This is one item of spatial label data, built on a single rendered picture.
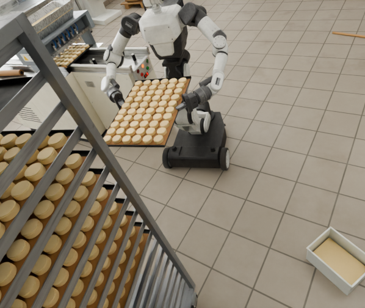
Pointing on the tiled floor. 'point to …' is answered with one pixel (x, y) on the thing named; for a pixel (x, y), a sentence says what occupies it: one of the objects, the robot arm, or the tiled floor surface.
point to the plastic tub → (340, 260)
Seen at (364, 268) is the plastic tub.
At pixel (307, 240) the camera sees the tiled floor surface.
